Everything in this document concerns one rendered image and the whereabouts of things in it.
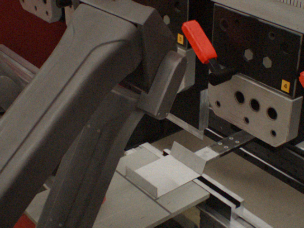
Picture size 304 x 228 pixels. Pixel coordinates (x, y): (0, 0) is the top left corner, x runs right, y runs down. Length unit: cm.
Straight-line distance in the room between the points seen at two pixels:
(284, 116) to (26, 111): 38
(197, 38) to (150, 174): 32
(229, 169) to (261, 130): 201
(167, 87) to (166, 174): 46
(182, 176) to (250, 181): 173
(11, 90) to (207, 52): 26
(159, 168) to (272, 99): 33
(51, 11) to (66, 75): 71
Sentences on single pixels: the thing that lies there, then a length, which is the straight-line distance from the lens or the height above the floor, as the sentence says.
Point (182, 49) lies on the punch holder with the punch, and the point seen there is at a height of 125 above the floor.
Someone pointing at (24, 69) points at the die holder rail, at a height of 97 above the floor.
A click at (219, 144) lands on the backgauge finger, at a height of 101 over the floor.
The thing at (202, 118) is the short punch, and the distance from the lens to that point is 93.
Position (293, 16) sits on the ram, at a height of 136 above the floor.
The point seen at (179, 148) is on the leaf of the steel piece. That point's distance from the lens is 104.
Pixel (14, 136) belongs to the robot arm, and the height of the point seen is 136.
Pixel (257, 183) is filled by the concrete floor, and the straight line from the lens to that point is 271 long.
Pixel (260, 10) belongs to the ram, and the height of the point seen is 135.
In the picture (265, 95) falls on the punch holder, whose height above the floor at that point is 124.
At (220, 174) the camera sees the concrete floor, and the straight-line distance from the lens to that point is 275.
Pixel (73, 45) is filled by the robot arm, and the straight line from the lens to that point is 49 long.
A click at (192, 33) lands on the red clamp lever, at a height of 130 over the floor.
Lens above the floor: 159
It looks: 30 degrees down
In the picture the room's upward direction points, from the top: straight up
